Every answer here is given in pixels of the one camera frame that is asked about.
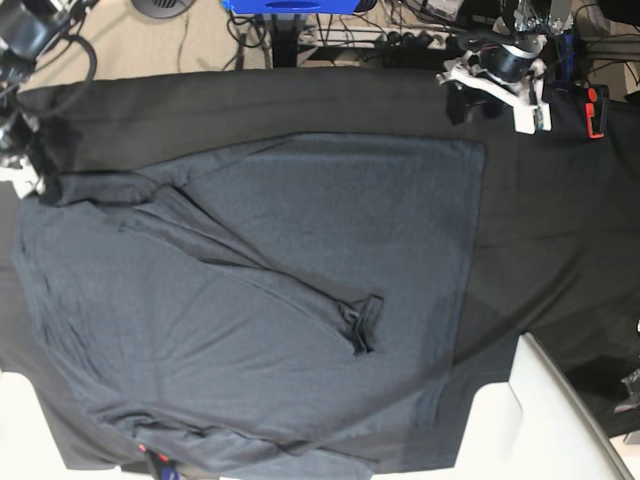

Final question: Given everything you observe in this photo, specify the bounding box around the blue box on stand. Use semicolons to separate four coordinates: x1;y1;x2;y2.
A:
221;0;376;15

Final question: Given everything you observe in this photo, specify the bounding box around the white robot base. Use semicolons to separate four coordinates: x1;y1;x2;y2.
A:
1;372;123;480
453;334;633;480

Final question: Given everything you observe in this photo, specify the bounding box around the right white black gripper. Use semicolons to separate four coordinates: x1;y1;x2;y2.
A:
1;105;43;195

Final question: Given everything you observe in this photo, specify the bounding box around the round grey floor fan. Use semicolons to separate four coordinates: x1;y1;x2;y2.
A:
131;0;194;20

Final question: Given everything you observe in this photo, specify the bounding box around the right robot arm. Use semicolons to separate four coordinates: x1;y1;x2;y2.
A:
1;1;98;203

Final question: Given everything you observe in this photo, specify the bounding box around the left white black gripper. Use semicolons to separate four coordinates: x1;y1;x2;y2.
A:
437;42;552;134

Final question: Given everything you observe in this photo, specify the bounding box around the black table cloth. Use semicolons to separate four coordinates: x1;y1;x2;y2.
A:
1;68;639;473

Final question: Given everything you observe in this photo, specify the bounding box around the white power strip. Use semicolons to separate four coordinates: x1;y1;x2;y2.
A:
298;24;449;50

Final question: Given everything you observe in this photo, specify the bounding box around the red blue clamp bottom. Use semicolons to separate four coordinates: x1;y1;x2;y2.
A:
138;444;181;480

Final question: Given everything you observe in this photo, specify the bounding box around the dark grey T-shirt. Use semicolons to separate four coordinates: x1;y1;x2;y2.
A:
12;134;485;479

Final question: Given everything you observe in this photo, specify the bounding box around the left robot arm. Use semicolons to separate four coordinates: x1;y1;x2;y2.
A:
437;1;573;135

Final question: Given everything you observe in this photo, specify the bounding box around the blue clamp handle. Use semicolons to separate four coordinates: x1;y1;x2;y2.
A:
554;33;576;91

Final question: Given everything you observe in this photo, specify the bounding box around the red black clamp right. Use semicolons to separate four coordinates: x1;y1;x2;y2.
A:
584;85;610;140

